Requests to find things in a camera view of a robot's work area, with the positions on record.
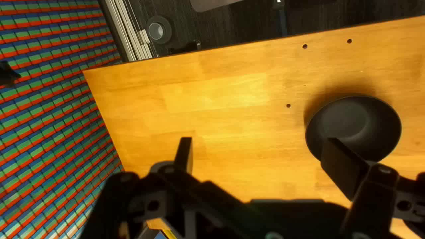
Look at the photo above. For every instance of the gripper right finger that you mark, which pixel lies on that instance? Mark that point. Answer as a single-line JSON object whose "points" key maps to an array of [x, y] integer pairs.
{"points": [[372, 199]]}

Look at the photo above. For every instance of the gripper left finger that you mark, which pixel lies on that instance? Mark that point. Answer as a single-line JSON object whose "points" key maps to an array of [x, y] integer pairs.
{"points": [[172, 196]]}

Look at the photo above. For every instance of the black bowl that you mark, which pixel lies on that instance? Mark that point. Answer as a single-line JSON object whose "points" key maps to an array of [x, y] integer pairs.
{"points": [[358, 122]]}

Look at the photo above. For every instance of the grey caster wheel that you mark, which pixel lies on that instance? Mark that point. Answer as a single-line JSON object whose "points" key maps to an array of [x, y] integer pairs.
{"points": [[158, 30]]}

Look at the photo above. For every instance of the black object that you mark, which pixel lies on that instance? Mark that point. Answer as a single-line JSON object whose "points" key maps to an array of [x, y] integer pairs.
{"points": [[7, 74]]}

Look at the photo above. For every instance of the black bracket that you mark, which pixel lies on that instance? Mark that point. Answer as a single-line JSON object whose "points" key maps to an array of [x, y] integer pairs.
{"points": [[186, 47]]}

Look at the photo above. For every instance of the aluminium frame rail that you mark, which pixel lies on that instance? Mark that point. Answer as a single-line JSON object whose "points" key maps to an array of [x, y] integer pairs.
{"points": [[127, 30]]}

